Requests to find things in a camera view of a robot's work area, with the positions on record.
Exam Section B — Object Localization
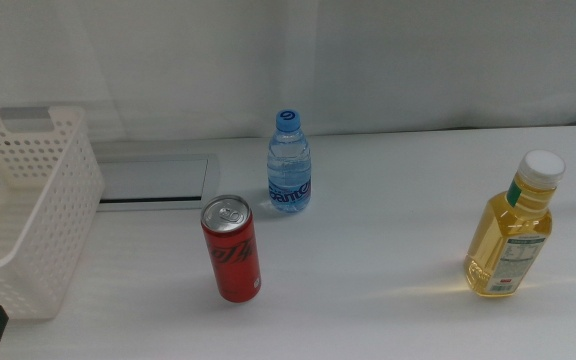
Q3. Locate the red soda can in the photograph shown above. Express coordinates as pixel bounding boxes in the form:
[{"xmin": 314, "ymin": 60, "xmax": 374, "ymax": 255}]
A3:
[{"xmin": 200, "ymin": 194, "xmax": 263, "ymax": 304}]

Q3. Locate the clear water bottle blue cap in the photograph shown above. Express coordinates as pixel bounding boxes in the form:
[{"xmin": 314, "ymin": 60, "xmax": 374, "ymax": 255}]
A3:
[{"xmin": 266, "ymin": 108, "xmax": 313, "ymax": 214}]

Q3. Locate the yellow tea bottle white cap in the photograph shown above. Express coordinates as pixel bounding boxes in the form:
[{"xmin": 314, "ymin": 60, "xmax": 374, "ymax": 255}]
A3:
[{"xmin": 463, "ymin": 149, "xmax": 567, "ymax": 299}]

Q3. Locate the white perforated plastic basket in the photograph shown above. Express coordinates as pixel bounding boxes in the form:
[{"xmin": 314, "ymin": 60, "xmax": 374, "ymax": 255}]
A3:
[{"xmin": 0, "ymin": 105, "xmax": 106, "ymax": 321}]

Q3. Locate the white curtain backdrop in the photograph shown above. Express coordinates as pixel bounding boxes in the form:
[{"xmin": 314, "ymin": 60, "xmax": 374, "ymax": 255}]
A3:
[{"xmin": 0, "ymin": 0, "xmax": 576, "ymax": 144}]

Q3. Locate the silver desk cable flap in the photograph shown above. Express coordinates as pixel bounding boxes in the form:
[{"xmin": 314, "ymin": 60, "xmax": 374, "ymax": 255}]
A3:
[{"xmin": 95, "ymin": 152, "xmax": 222, "ymax": 213}]

